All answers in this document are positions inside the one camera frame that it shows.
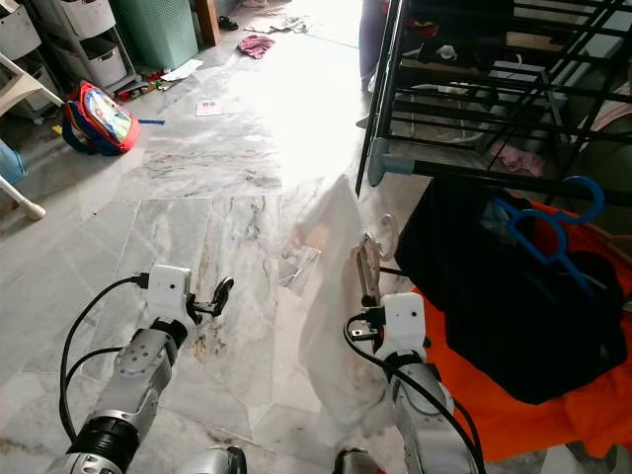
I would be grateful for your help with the white shirt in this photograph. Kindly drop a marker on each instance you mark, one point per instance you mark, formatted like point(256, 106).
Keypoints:
point(331, 336)

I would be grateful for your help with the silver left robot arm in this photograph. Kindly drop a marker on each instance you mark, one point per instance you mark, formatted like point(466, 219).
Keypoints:
point(138, 380)

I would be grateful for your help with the blue clothes hanger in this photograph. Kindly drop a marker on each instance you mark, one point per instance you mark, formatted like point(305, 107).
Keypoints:
point(533, 237)

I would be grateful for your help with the black garment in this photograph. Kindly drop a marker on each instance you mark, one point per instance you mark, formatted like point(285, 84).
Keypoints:
point(484, 316)

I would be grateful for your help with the silver robot right leg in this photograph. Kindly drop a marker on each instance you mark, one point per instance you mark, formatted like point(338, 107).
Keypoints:
point(365, 464)

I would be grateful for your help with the silver robot leg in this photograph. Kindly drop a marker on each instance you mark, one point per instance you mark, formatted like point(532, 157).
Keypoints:
point(217, 462)
point(365, 464)

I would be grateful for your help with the silver robot left leg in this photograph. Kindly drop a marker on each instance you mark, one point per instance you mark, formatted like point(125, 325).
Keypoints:
point(217, 462)

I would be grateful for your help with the pink paper slip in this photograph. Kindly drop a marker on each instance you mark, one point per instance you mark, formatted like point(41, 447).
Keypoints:
point(208, 108)

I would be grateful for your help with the blue pen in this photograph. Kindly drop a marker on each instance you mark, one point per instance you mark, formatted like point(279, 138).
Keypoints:
point(151, 121)

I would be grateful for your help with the black metal clothes rack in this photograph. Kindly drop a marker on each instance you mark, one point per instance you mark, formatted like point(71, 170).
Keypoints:
point(474, 176)

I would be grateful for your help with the orange t-shirt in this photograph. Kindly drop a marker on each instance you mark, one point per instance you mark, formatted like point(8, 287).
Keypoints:
point(533, 425)

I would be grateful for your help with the red and blue backpack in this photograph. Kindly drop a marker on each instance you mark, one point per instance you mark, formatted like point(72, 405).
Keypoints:
point(104, 118)

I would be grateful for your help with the white paper sheet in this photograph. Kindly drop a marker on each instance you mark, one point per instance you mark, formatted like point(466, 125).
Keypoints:
point(182, 70)

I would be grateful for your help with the light pink garment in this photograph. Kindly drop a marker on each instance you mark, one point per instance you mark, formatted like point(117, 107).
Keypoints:
point(518, 160)

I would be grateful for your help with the blue plastic tub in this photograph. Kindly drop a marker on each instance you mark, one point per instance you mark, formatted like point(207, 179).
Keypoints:
point(10, 163)

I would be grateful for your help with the magenta cloth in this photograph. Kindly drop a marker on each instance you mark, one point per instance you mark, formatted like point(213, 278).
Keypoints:
point(256, 46)

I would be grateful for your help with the black sandal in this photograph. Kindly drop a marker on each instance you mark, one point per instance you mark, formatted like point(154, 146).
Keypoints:
point(228, 22)

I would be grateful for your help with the green cabinet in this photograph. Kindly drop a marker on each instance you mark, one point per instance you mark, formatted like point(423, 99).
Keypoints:
point(153, 30)

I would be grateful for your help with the light blue floor mat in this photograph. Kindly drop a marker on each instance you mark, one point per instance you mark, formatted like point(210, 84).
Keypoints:
point(334, 38)

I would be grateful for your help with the pale floor rag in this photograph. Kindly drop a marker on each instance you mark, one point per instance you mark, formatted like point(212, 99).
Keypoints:
point(288, 22)

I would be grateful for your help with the beige plastic chair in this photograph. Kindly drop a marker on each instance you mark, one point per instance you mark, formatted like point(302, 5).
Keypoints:
point(25, 94)

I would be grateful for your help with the grey plastic drawer unit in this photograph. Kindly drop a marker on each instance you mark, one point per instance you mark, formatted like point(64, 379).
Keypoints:
point(84, 44)

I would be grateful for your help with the person legs in purple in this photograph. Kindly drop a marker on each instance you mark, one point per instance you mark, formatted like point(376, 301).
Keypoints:
point(370, 35)

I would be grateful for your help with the white plastic drawer unit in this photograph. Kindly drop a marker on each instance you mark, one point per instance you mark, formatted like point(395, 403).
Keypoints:
point(18, 30)

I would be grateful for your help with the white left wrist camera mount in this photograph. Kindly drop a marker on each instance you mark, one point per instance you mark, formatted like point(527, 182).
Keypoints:
point(170, 291)

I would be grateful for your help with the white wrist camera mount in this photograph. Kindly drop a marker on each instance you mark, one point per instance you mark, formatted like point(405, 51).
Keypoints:
point(403, 321)
point(170, 291)

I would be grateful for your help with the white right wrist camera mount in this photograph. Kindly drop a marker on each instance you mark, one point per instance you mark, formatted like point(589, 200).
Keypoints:
point(403, 321)

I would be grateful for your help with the brown wooden post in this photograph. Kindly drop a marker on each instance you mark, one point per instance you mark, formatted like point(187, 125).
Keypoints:
point(207, 22)

